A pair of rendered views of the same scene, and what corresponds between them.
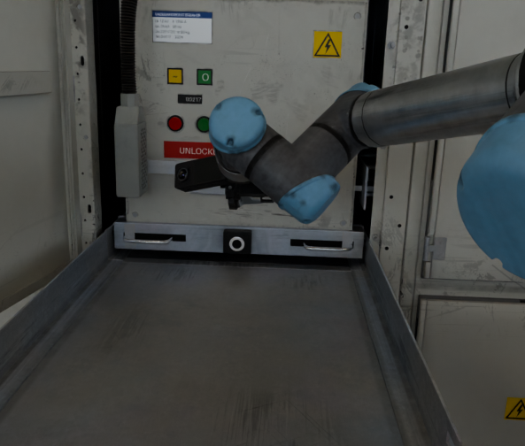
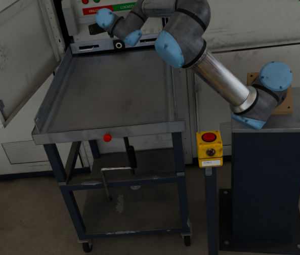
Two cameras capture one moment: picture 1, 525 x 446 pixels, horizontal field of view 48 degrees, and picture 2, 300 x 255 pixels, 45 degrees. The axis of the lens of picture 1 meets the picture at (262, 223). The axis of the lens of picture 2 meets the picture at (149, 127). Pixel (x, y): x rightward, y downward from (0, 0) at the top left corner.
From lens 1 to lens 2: 0.77 m
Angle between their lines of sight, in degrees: 21
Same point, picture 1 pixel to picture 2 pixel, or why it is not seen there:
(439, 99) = (161, 8)
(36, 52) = not seen: outside the picture
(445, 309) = not seen: hidden behind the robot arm
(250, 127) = (109, 19)
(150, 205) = (82, 35)
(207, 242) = (108, 46)
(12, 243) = (37, 61)
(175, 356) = (101, 93)
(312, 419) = (142, 105)
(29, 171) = (35, 33)
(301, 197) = (129, 39)
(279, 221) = not seen: hidden behind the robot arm
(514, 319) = (229, 58)
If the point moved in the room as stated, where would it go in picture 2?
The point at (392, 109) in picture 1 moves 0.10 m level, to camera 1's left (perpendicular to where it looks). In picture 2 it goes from (151, 9) to (125, 12)
